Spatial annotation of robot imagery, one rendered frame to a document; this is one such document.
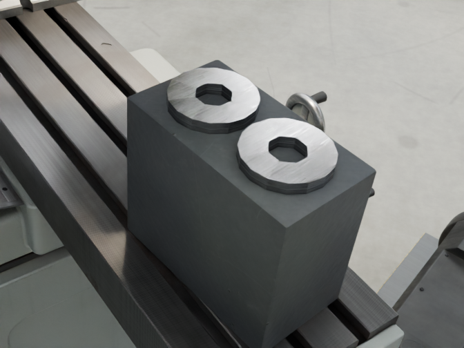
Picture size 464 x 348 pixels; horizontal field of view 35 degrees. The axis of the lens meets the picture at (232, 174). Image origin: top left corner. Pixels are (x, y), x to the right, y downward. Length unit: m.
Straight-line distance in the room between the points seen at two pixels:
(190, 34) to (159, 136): 2.38
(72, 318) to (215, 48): 1.91
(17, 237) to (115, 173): 0.21
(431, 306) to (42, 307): 0.67
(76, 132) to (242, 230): 0.38
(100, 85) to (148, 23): 2.07
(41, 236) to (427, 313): 0.69
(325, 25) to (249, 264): 2.63
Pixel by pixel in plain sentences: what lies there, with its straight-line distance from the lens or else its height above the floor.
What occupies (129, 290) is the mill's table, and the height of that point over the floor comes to 0.99.
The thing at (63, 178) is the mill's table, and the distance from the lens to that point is 0.90.
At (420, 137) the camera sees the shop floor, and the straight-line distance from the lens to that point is 2.72.
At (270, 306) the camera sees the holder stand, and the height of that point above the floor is 1.07.
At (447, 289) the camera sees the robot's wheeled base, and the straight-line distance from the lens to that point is 1.40.
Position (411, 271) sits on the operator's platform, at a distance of 1.67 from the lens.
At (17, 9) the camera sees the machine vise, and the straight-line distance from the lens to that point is 1.21.
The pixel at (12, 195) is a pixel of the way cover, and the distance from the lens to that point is 0.99.
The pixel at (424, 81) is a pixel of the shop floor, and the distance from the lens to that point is 3.02.
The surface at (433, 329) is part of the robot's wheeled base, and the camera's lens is 1.33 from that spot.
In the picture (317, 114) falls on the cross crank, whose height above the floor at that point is 0.73.
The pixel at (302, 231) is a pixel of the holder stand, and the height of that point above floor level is 1.15.
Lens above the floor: 1.59
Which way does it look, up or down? 42 degrees down
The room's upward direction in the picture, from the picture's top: 7 degrees clockwise
